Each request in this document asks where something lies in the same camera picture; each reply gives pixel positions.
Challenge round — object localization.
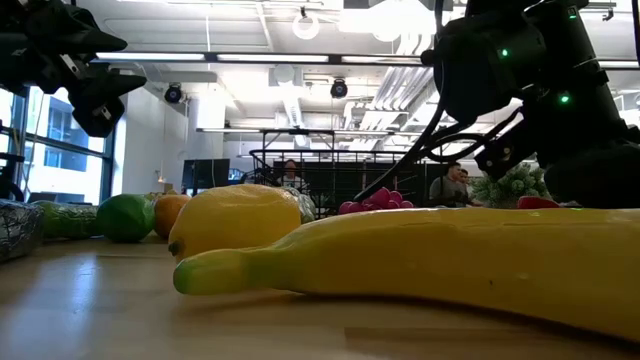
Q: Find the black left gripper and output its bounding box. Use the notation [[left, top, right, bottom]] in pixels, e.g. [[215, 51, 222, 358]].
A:
[[0, 0, 148, 138]]

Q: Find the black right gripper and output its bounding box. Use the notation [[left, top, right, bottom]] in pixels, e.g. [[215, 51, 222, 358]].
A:
[[539, 124, 640, 209]]

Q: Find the red bell pepper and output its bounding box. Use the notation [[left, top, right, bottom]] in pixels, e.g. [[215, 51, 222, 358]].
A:
[[517, 195, 561, 210]]

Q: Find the green lime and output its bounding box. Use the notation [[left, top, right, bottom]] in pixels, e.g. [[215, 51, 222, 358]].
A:
[[95, 193, 156, 245]]

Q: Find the green cucumber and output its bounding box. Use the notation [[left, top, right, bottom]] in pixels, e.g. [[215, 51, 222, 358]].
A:
[[30, 199, 100, 240]]

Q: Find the yellow-orange bell pepper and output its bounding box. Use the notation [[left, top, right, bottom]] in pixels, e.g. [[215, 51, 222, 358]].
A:
[[152, 193, 193, 240]]

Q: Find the yellow banana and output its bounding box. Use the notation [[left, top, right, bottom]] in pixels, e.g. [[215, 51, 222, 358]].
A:
[[172, 206, 640, 344]]

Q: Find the yellow lemon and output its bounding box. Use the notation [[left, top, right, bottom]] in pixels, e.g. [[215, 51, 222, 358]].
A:
[[167, 183, 304, 264]]

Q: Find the magenta grape bunch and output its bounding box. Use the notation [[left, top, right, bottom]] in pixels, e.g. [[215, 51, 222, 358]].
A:
[[338, 186, 415, 216]]

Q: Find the long ceiling light bar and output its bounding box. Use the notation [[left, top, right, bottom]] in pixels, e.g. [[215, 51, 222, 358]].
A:
[[94, 49, 640, 70]]

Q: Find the potted green plant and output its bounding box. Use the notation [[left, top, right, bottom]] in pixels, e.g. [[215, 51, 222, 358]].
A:
[[469, 162, 551, 210]]

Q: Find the person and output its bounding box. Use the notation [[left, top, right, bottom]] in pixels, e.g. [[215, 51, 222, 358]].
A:
[[277, 158, 306, 190], [428, 161, 469, 207], [458, 168, 481, 206]]

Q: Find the black chair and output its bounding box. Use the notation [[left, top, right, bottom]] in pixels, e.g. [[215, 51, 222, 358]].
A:
[[0, 152, 26, 201]]

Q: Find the black computer monitor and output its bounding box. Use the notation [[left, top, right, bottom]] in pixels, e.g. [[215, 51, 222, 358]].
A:
[[181, 158, 231, 194]]

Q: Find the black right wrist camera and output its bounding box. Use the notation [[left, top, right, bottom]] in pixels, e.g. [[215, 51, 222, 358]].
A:
[[473, 130, 544, 182]]

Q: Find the white ring light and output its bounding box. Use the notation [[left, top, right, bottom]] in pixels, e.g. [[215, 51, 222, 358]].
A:
[[291, 10, 321, 41]]

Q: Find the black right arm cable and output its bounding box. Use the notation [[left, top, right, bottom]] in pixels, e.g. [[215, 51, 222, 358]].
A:
[[353, 107, 524, 203]]

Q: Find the black background rig frame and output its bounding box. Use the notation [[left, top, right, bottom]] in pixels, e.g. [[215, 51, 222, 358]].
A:
[[259, 128, 337, 151]]

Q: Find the black wire basket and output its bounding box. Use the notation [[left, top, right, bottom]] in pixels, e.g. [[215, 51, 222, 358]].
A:
[[248, 148, 431, 217]]

